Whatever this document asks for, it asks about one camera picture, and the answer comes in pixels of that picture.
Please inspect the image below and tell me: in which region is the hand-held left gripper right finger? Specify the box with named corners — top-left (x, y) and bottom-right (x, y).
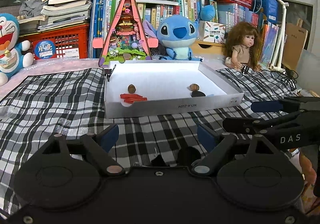
top-left (191, 124), bottom-right (292, 176)

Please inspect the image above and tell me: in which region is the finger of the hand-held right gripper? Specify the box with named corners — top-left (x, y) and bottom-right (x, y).
top-left (222, 111), bottom-right (308, 136)
top-left (251, 96), bottom-right (320, 113)

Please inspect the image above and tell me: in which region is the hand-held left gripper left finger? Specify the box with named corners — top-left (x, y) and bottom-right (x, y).
top-left (24, 124), bottom-right (125, 177)

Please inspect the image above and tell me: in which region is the white cardboard box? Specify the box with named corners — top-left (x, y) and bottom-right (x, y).
top-left (104, 60), bottom-right (244, 119)

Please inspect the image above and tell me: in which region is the person's right hand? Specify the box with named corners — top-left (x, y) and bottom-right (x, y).
top-left (290, 148), bottom-right (316, 187)

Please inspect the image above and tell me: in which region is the black white plaid cloth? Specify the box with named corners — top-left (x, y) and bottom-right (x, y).
top-left (0, 66), bottom-right (320, 214)

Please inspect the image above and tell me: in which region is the row of thin colourful books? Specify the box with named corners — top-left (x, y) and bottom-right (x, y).
top-left (260, 21), bottom-right (280, 67)

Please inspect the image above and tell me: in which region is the brown-haired baby doll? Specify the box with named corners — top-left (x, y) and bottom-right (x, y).
top-left (225, 21), bottom-right (263, 76)

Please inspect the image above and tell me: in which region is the brown cardboard sheet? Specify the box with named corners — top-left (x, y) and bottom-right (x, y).
top-left (281, 18), bottom-right (309, 72)

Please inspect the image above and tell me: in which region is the wooden drawer box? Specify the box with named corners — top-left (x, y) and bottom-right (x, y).
top-left (192, 39), bottom-right (227, 61)

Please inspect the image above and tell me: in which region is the white pipe rack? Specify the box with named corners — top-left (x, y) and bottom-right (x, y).
top-left (269, 0), bottom-right (290, 72)

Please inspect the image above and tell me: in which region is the white printed carton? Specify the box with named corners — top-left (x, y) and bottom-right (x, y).
top-left (198, 21), bottom-right (227, 44)

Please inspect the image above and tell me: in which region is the blue printed package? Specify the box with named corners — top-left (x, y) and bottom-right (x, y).
top-left (250, 0), bottom-right (279, 24)

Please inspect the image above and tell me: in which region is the red plastic crate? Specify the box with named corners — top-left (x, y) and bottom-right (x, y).
top-left (19, 23), bottom-right (90, 60)

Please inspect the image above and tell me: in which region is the blue alien plush toy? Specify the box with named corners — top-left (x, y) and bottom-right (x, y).
top-left (142, 15), bottom-right (203, 62)

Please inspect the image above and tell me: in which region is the pink triangular miniature house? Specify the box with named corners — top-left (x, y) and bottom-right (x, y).
top-left (92, 0), bottom-right (159, 67)

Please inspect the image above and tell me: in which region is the row of upright books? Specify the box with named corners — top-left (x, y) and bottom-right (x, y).
top-left (91, 0), bottom-right (263, 59)

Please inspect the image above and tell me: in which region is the stack of lying books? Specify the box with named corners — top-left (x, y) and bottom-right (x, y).
top-left (17, 0), bottom-right (97, 32)

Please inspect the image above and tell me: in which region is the blue white cat plush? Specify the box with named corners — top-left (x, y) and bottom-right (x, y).
top-left (0, 13), bottom-right (34, 87)

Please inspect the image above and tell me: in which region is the grey crumpled cloth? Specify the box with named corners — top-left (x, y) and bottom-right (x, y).
top-left (19, 0), bottom-right (48, 17)

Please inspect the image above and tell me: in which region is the black cable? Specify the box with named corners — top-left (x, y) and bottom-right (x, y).
top-left (260, 68), bottom-right (303, 94)

